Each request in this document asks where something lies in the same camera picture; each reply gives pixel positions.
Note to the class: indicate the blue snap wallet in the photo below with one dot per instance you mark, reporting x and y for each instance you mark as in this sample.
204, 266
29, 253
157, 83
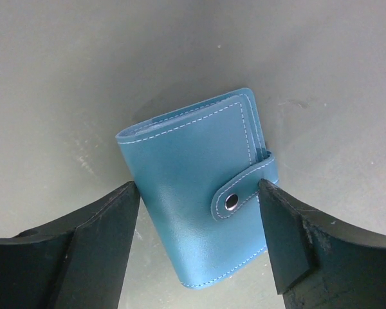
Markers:
197, 170

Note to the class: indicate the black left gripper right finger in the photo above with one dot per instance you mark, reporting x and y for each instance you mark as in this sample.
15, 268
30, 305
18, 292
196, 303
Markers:
320, 261

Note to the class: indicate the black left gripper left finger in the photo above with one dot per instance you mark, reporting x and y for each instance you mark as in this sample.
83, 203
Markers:
76, 261

